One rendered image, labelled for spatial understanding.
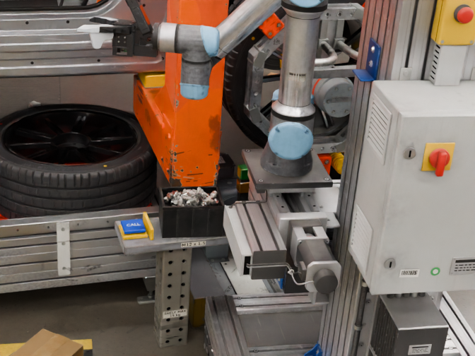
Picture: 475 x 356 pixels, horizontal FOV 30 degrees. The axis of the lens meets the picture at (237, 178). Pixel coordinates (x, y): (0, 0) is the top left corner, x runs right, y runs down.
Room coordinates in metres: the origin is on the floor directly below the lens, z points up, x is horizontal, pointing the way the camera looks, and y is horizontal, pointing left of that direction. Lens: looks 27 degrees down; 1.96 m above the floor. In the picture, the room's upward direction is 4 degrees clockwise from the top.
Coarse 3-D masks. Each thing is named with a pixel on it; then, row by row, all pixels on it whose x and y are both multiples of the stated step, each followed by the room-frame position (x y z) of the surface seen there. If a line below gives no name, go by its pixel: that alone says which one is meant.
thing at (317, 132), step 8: (352, 24) 3.20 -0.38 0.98; (352, 32) 3.24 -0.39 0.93; (360, 32) 3.05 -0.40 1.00; (352, 40) 3.04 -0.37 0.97; (280, 48) 2.95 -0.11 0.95; (352, 48) 3.26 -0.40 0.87; (280, 56) 2.95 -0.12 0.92; (336, 64) 3.04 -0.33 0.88; (344, 64) 3.04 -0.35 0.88; (352, 64) 3.04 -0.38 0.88; (264, 80) 2.93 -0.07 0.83; (272, 80) 2.94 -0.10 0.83; (352, 80) 3.19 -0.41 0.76; (264, 112) 2.94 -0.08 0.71; (320, 112) 3.02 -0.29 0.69; (320, 120) 3.09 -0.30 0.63; (328, 120) 3.04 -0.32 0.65; (336, 120) 3.06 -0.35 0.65; (344, 120) 3.03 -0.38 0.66; (320, 128) 3.03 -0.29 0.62; (328, 128) 3.02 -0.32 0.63; (336, 128) 3.01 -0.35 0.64
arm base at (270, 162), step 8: (264, 152) 2.29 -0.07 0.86; (272, 152) 2.26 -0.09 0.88; (264, 160) 2.27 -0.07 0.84; (272, 160) 2.26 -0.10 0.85; (280, 160) 2.24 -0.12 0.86; (288, 160) 2.24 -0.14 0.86; (296, 160) 2.24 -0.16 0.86; (304, 160) 2.26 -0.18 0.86; (312, 160) 2.30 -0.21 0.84; (264, 168) 2.26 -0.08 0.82; (272, 168) 2.24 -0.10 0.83; (280, 168) 2.23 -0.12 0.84; (288, 168) 2.23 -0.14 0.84; (296, 168) 2.24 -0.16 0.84; (304, 168) 2.25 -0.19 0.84; (288, 176) 2.23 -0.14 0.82; (296, 176) 2.24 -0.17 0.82
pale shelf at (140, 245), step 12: (156, 228) 2.51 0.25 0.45; (120, 240) 2.44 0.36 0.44; (132, 240) 2.42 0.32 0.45; (144, 240) 2.43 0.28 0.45; (156, 240) 2.43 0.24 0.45; (168, 240) 2.44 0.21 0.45; (180, 240) 2.44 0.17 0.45; (192, 240) 2.45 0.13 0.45; (204, 240) 2.46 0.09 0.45; (216, 240) 2.47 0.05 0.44; (132, 252) 2.38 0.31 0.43; (144, 252) 2.40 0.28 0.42
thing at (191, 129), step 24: (168, 0) 2.78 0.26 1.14; (192, 0) 2.66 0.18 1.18; (216, 0) 2.69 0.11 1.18; (192, 24) 2.66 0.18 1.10; (216, 24) 2.69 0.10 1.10; (168, 72) 2.75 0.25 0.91; (216, 72) 2.69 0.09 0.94; (168, 96) 2.74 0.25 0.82; (216, 96) 2.70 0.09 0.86; (168, 120) 2.73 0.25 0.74; (192, 120) 2.67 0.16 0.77; (216, 120) 2.70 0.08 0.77; (168, 144) 2.70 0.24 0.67; (192, 144) 2.67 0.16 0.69; (216, 144) 2.70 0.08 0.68; (168, 168) 2.68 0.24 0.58; (192, 168) 2.67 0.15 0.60; (216, 168) 2.70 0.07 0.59
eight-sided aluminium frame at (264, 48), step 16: (320, 16) 2.88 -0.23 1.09; (336, 16) 2.90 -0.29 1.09; (352, 16) 2.92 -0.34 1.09; (256, 48) 2.84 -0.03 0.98; (272, 48) 2.83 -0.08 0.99; (256, 64) 2.81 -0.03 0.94; (256, 80) 2.81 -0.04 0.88; (256, 96) 2.81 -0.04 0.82; (256, 112) 2.81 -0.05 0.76; (320, 144) 2.90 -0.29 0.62; (336, 144) 2.92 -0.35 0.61
